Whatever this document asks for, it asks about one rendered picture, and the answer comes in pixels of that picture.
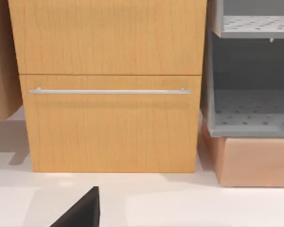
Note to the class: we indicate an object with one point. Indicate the pale wooden cupboard side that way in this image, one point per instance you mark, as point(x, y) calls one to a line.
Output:
point(2, 59)

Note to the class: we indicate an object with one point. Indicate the grey cabinet with pierced shelves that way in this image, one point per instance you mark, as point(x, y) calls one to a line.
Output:
point(248, 71)

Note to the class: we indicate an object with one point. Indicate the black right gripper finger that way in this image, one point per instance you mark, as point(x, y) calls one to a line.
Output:
point(85, 210)

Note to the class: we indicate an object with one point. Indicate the wooden cupboard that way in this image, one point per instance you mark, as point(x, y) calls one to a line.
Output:
point(113, 71)

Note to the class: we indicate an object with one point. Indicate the plain wooden drawer front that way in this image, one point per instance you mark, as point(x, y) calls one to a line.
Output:
point(109, 35)

